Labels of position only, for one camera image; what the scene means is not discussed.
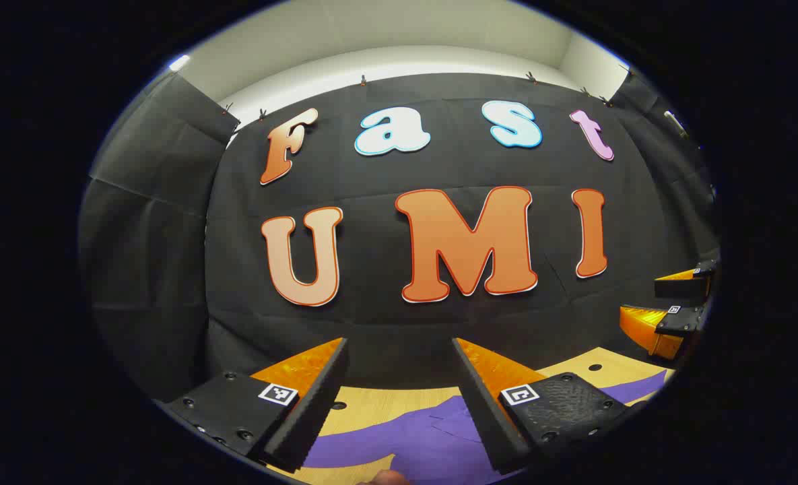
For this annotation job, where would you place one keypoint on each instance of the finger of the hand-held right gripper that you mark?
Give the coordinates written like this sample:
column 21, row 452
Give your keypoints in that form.
column 681, row 320
column 681, row 288

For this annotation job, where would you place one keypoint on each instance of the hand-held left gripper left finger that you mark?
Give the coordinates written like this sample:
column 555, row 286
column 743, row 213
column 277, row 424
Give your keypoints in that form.
column 311, row 417

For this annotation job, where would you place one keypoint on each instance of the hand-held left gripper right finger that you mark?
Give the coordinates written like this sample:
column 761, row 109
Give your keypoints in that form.
column 486, row 417

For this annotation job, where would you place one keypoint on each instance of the purple shirt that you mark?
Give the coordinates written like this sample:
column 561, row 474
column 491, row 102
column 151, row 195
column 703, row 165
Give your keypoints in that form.
column 439, row 438

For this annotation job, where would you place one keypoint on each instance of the ceiling light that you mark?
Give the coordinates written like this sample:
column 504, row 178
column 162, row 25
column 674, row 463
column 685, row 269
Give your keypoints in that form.
column 178, row 62

